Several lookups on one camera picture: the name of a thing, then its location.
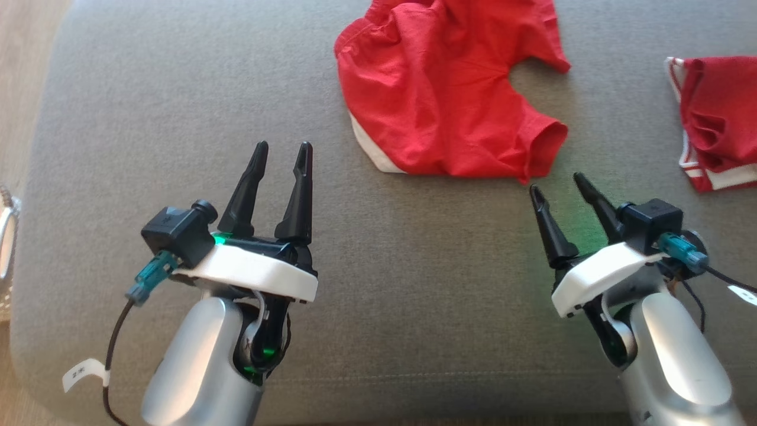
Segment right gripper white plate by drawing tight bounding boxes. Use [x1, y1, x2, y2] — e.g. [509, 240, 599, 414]
[529, 172, 664, 318]

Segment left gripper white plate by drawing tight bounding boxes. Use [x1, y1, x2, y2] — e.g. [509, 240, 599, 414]
[174, 140, 319, 303]

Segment red white basketball jersey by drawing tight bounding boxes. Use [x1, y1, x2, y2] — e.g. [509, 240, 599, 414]
[664, 56, 757, 193]

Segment red basketball shorts white stripe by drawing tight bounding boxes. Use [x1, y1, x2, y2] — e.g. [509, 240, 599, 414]
[334, 0, 572, 185]

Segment large grey sofa seat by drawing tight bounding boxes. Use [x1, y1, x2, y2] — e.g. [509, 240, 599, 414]
[9, 0, 757, 426]

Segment white laundry basket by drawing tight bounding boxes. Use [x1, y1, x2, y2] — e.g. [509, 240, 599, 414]
[0, 183, 22, 325]

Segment right black cable teal plug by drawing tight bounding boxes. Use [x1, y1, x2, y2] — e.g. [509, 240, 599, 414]
[658, 232, 757, 335]

